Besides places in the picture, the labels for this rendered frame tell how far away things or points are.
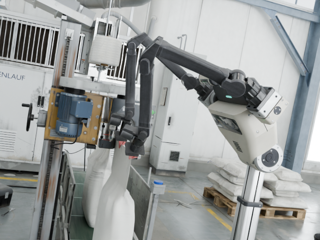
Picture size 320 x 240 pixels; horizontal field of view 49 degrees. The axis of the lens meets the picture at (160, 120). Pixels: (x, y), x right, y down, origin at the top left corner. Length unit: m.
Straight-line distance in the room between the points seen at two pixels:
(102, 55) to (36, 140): 3.12
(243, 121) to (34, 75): 3.69
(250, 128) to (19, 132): 3.81
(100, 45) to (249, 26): 5.50
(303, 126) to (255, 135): 6.02
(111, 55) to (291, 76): 6.13
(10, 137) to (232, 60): 4.26
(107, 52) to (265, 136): 0.98
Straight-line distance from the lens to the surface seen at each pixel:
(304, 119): 7.68
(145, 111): 1.62
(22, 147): 5.07
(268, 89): 1.55
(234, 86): 1.46
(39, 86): 4.95
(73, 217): 2.85
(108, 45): 2.06
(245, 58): 7.26
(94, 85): 2.08
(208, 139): 7.02
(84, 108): 1.99
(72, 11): 4.67
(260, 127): 1.70
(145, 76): 1.52
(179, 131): 6.11
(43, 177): 2.38
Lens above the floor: 1.43
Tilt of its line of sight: 5 degrees down
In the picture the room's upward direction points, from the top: 10 degrees clockwise
